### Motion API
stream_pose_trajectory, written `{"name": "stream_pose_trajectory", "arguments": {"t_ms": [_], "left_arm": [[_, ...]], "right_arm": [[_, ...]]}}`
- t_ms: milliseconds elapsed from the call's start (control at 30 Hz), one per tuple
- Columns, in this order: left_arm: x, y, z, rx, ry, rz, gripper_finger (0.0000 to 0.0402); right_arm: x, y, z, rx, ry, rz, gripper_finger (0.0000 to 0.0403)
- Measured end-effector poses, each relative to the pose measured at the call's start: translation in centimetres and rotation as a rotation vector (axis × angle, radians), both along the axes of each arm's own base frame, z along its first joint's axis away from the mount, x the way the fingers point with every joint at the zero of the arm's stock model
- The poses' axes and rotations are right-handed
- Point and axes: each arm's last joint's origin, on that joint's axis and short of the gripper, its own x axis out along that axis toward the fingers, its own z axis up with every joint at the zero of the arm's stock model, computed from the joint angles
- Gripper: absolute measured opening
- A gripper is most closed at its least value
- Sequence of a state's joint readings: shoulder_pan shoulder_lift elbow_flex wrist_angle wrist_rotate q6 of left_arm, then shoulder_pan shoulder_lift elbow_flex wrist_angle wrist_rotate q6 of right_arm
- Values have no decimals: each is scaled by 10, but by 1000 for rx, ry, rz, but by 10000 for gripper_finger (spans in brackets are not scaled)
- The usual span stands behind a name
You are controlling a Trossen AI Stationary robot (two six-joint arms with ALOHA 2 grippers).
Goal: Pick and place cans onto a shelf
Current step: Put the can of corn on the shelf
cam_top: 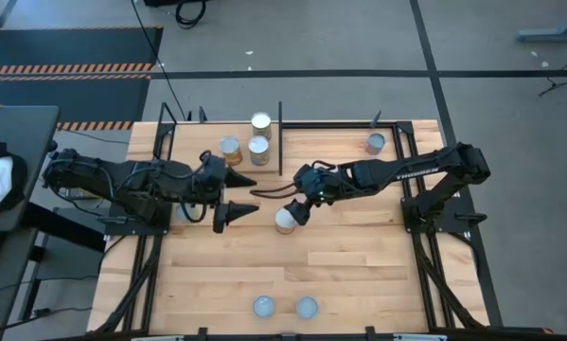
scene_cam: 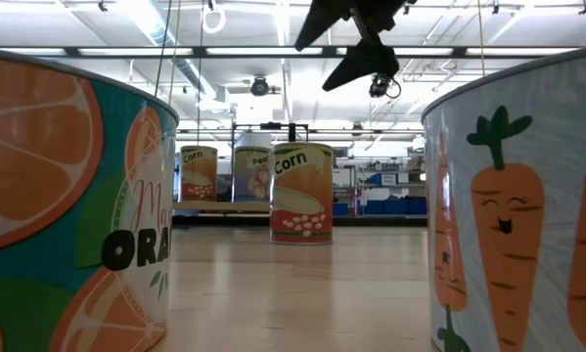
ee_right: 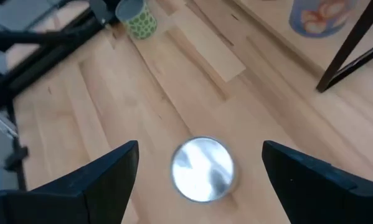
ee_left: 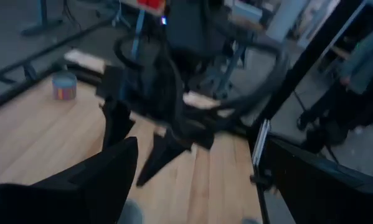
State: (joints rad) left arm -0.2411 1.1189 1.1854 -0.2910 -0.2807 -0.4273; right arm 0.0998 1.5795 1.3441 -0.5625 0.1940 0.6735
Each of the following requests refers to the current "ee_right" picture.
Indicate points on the wooden shelf with black frame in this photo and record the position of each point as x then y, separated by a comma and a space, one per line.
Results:
348, 46

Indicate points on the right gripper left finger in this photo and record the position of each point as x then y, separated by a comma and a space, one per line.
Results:
64, 202

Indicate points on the tall corn can yellow label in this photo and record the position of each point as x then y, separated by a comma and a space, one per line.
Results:
201, 169

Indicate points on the black aluminium table frame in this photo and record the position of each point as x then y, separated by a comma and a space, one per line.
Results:
52, 56

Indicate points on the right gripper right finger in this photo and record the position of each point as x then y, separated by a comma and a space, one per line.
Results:
323, 199

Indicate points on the tall peaches can blue label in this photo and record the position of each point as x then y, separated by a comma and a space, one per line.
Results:
321, 17

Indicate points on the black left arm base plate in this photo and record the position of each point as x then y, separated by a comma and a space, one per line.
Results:
100, 11

